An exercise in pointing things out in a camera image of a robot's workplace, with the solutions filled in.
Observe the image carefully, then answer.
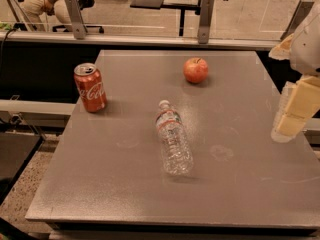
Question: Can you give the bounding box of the seated person in beige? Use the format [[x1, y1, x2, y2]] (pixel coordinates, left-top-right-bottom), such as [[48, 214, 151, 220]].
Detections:
[[21, 0, 72, 32]]

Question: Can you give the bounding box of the black cable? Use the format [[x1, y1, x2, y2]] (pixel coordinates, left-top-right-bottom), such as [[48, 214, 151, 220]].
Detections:
[[0, 27, 17, 72]]

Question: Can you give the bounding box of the clear plastic water bottle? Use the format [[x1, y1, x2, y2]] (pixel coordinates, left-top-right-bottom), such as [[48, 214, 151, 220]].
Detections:
[[156, 100, 193, 176]]

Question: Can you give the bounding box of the far right metal bracket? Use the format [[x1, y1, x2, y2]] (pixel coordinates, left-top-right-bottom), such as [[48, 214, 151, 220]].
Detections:
[[280, 0, 314, 40]]

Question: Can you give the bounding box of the metal railing bracket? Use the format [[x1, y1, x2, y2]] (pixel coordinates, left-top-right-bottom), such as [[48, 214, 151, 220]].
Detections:
[[197, 0, 214, 44], [64, 0, 87, 40]]

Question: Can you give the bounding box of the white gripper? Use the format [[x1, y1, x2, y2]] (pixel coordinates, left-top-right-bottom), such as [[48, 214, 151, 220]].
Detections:
[[268, 34, 320, 143]]

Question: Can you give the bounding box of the black side table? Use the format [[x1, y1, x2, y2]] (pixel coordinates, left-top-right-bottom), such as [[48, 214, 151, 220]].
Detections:
[[0, 133, 42, 203]]

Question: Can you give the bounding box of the red coke can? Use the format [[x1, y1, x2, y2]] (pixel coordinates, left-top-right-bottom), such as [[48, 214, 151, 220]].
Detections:
[[74, 63, 107, 113]]

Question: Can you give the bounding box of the red apple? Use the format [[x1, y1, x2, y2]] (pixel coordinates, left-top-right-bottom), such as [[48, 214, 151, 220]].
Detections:
[[183, 57, 209, 84]]

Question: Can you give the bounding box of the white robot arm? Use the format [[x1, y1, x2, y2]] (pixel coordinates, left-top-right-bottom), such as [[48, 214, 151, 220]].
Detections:
[[269, 3, 320, 143]]

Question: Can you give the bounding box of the left metal railing bracket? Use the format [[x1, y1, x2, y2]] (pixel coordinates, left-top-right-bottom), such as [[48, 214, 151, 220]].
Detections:
[[64, 0, 87, 40]]

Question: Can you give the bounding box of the right metal railing bracket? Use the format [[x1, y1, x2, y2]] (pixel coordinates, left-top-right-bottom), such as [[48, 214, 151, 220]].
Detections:
[[197, 0, 214, 44]]

